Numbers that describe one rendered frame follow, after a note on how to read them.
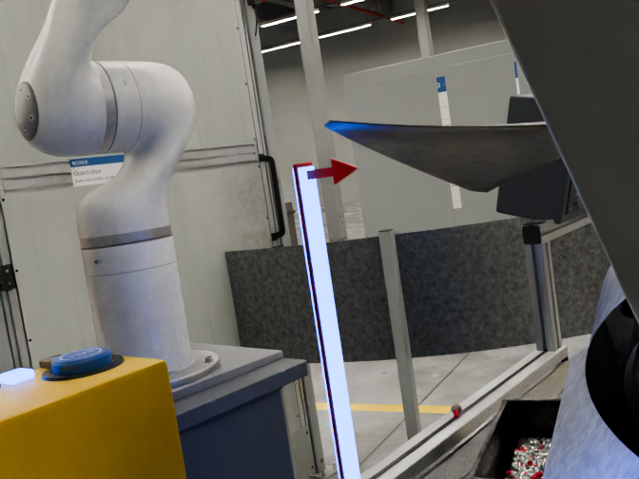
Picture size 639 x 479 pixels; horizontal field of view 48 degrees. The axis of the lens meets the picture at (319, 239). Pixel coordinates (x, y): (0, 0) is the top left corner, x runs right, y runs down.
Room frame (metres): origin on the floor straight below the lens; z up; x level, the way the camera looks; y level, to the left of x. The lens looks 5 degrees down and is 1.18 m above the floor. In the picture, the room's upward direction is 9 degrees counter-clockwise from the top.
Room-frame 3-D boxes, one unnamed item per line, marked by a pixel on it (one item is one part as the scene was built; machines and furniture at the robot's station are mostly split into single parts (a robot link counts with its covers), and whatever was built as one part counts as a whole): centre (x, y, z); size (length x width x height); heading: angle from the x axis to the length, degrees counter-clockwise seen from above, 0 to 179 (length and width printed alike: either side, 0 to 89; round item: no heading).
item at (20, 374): (0.49, 0.22, 1.08); 0.02 x 0.02 x 0.01; 50
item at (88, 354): (0.49, 0.17, 1.08); 0.04 x 0.04 x 0.02
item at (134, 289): (0.97, 0.25, 1.03); 0.19 x 0.19 x 0.18
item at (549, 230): (1.17, -0.39, 1.04); 0.24 x 0.03 x 0.03; 140
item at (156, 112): (0.99, 0.23, 1.25); 0.19 x 0.12 x 0.24; 132
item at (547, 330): (1.09, -0.33, 0.96); 0.03 x 0.03 x 0.20; 50
